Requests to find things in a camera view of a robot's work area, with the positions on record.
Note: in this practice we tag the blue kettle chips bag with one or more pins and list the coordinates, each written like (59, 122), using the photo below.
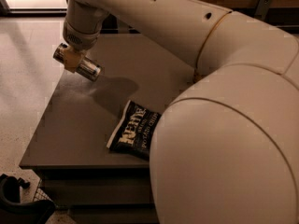
(134, 131)

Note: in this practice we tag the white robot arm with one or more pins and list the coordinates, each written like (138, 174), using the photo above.
(226, 150)

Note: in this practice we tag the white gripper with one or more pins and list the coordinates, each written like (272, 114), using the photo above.
(81, 40)

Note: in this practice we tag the grey drawer cabinet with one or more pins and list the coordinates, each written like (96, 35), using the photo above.
(69, 148)

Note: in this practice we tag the gold soda can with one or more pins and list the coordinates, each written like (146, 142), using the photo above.
(197, 76)

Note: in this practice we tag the right metal wall bracket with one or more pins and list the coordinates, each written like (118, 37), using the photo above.
(262, 9)

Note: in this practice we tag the silver blue redbull can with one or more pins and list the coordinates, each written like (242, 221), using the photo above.
(87, 68)

